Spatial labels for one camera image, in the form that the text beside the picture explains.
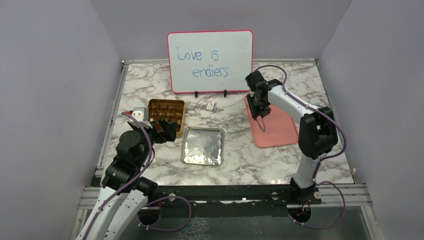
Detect pink-framed whiteboard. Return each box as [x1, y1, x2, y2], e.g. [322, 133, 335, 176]
[167, 29, 254, 94]

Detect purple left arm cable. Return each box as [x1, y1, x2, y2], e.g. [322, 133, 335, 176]
[81, 111, 154, 240]

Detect small white card box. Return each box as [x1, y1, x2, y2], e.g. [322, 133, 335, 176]
[206, 101, 215, 111]

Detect pink silicone tongs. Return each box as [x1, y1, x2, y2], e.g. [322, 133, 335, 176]
[256, 117, 266, 133]

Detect gold chocolate box tray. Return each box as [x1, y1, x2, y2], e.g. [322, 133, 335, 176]
[148, 99, 186, 139]

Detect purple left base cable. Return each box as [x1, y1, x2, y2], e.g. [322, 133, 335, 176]
[136, 194, 193, 233]

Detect silver tin lid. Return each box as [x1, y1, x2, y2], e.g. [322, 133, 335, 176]
[181, 127, 225, 166]

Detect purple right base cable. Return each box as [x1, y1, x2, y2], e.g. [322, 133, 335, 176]
[287, 180, 347, 230]

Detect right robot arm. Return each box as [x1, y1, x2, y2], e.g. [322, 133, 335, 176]
[245, 70, 339, 204]

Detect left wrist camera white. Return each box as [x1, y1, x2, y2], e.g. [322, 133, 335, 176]
[127, 107, 153, 129]

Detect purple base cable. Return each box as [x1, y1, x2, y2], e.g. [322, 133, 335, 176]
[287, 180, 347, 230]
[136, 194, 193, 233]

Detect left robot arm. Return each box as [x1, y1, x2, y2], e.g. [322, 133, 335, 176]
[76, 117, 178, 240]

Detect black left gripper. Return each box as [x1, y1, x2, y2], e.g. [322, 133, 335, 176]
[132, 117, 178, 167]

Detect pink plastic tray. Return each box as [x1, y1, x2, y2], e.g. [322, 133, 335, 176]
[244, 97, 299, 148]

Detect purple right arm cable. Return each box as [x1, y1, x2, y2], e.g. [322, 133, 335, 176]
[251, 64, 349, 186]

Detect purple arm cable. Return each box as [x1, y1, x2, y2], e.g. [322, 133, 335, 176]
[251, 64, 349, 186]
[81, 111, 154, 240]

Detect black table base rail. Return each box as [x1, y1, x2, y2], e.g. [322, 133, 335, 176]
[125, 177, 321, 218]

